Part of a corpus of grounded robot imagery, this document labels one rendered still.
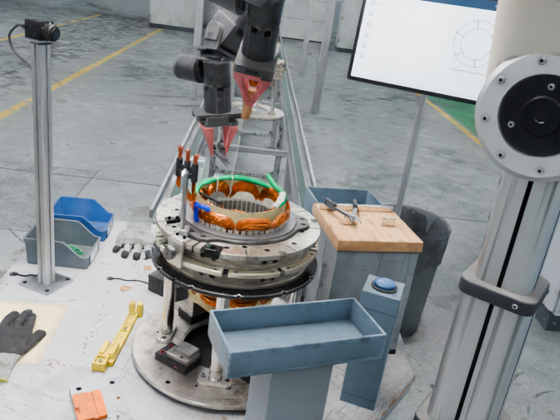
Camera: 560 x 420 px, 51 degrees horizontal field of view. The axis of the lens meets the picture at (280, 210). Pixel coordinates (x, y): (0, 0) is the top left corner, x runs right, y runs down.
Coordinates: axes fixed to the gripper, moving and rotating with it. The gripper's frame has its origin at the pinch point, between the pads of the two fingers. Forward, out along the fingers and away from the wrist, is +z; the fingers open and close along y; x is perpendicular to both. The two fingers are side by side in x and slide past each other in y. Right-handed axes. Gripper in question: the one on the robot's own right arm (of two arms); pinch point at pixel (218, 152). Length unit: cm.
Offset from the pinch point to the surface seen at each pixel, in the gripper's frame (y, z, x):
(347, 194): -34.3, 16.0, -5.6
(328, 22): -117, -1, -221
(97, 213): 27, 33, -50
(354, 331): -11, 16, 48
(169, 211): 13.1, 6.3, 14.8
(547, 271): -196, 111, -91
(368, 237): -26.5, 13.6, 22.5
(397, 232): -34.5, 14.5, 20.0
